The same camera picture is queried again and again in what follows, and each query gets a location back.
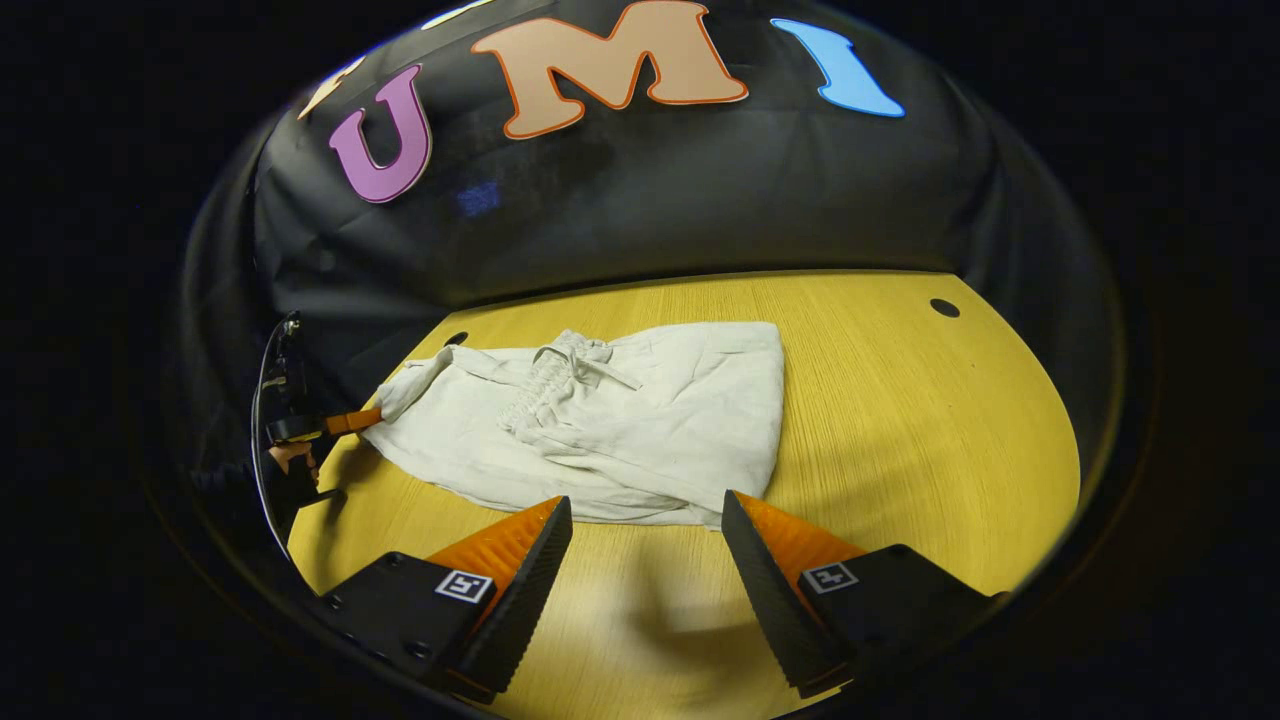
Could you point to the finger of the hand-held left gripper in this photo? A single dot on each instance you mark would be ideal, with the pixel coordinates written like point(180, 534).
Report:
point(355, 421)

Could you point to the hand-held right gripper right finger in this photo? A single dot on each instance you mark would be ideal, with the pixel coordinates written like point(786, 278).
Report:
point(765, 590)

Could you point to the cream white jeans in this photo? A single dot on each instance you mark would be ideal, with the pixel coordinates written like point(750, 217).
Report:
point(640, 420)

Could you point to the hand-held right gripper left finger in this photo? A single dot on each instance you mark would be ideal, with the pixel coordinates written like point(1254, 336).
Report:
point(520, 600)

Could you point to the black backdrop cloth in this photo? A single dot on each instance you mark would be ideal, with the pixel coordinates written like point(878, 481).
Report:
point(650, 190)

